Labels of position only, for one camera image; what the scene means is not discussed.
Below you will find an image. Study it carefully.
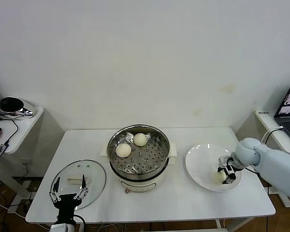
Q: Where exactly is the black laptop cable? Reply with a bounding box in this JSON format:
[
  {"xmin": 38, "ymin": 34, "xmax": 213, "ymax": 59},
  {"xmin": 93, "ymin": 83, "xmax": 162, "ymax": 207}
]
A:
[{"xmin": 264, "ymin": 127, "xmax": 285, "ymax": 145}]

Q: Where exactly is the black hub cable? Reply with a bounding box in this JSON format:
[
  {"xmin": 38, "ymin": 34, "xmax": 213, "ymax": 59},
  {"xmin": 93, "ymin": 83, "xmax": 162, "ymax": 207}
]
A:
[{"xmin": 0, "ymin": 116, "xmax": 19, "ymax": 145}]

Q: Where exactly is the stainless steel steamer basket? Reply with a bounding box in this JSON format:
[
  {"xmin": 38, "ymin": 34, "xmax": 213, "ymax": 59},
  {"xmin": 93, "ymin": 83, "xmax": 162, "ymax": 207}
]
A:
[{"xmin": 100, "ymin": 124, "xmax": 178, "ymax": 176}]

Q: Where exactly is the white side table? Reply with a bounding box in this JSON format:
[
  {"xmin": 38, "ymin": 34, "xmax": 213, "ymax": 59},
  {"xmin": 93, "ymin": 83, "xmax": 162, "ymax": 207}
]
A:
[
  {"xmin": 234, "ymin": 109, "xmax": 290, "ymax": 208},
  {"xmin": 0, "ymin": 106, "xmax": 65, "ymax": 211}
]

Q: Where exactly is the glass lid with white handle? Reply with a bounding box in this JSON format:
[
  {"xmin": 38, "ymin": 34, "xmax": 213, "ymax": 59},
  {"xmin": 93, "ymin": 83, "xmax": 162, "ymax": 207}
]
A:
[{"xmin": 45, "ymin": 159, "xmax": 107, "ymax": 210}]

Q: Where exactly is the white laptop cable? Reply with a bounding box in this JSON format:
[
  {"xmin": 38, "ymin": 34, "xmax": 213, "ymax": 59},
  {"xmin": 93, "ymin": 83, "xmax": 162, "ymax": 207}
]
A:
[{"xmin": 260, "ymin": 125, "xmax": 283, "ymax": 145}]

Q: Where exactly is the white steamed baozi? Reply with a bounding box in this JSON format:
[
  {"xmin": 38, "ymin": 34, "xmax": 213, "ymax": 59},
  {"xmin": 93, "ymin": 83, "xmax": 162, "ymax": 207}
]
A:
[
  {"xmin": 214, "ymin": 171, "xmax": 226, "ymax": 186},
  {"xmin": 115, "ymin": 143, "xmax": 132, "ymax": 158},
  {"xmin": 133, "ymin": 133, "xmax": 148, "ymax": 147}
]

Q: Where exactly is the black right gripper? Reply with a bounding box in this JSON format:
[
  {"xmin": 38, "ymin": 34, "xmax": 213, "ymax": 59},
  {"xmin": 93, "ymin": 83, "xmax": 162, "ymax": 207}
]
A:
[{"xmin": 217, "ymin": 154, "xmax": 245, "ymax": 186}]

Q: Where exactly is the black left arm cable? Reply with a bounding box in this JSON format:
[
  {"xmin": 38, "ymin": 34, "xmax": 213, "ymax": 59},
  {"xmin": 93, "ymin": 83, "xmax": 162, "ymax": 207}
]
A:
[{"xmin": 72, "ymin": 214, "xmax": 87, "ymax": 232}]

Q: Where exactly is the chrome headset with black visor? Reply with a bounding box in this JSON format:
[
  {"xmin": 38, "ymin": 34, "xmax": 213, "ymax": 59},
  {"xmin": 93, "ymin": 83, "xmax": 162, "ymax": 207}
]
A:
[{"xmin": 0, "ymin": 96, "xmax": 37, "ymax": 118}]

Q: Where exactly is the white table leg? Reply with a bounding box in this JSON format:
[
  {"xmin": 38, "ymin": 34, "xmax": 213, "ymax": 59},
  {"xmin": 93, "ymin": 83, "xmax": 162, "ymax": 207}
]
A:
[{"xmin": 215, "ymin": 217, "xmax": 253, "ymax": 232}]

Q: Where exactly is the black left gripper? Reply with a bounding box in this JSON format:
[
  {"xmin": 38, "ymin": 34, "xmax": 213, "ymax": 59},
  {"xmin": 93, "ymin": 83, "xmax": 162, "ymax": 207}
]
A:
[{"xmin": 49, "ymin": 174, "xmax": 89, "ymax": 224}]

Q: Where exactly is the white electric cooker base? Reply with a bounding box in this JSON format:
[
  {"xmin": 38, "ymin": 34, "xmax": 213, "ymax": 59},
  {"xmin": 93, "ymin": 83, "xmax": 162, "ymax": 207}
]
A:
[{"xmin": 101, "ymin": 145, "xmax": 178, "ymax": 194}]

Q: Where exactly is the white round plate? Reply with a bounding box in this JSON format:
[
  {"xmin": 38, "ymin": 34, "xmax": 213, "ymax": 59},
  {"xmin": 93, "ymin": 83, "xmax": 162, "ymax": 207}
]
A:
[{"xmin": 185, "ymin": 143, "xmax": 244, "ymax": 193}]

